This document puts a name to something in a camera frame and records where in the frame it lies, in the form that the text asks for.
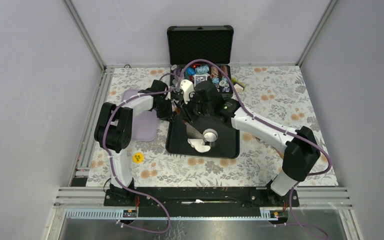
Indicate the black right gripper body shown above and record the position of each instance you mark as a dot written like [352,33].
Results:
[197,107]

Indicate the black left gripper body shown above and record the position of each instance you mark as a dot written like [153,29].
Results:
[164,111]

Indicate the metal dough scraper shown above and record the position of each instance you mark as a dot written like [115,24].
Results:
[191,132]

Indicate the white dough disc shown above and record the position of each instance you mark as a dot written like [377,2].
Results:
[199,145]

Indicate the black baking tray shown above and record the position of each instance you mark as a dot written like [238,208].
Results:
[226,146]

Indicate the wooden rolling pin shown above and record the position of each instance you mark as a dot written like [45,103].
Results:
[280,154]

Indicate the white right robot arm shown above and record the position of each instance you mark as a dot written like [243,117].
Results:
[298,146]

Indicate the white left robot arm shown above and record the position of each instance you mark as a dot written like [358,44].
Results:
[114,128]

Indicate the blue playing card deck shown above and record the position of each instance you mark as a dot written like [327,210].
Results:
[199,78]

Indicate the purple plastic tray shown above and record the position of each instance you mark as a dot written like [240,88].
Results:
[144,120]

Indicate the yellow round token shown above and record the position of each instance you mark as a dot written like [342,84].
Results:
[138,157]

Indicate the black poker chip case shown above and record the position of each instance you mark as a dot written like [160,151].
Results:
[209,42]

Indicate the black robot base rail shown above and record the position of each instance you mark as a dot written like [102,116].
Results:
[247,196]

